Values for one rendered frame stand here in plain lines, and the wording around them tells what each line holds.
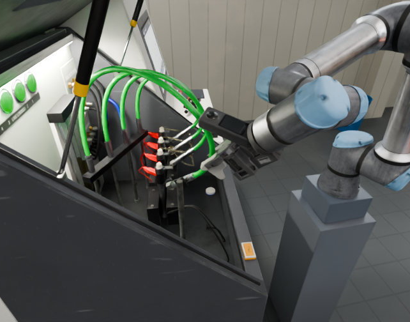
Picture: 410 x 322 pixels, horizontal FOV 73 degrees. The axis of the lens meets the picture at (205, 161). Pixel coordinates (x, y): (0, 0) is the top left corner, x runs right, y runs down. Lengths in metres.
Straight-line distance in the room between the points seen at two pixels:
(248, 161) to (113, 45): 0.70
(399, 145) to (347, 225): 0.38
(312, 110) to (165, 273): 0.43
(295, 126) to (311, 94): 0.06
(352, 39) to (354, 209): 0.67
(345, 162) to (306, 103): 0.66
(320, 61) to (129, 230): 0.52
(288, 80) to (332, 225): 0.72
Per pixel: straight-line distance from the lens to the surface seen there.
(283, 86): 0.60
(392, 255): 2.38
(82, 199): 0.51
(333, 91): 0.46
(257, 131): 0.51
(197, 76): 3.37
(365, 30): 0.82
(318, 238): 1.18
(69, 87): 1.01
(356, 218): 1.26
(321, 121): 0.46
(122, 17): 1.08
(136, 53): 1.10
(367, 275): 2.18
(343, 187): 1.14
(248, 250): 0.81
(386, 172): 1.04
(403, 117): 0.95
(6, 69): 0.67
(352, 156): 1.07
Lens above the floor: 1.59
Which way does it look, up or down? 34 degrees down
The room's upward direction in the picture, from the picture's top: straight up
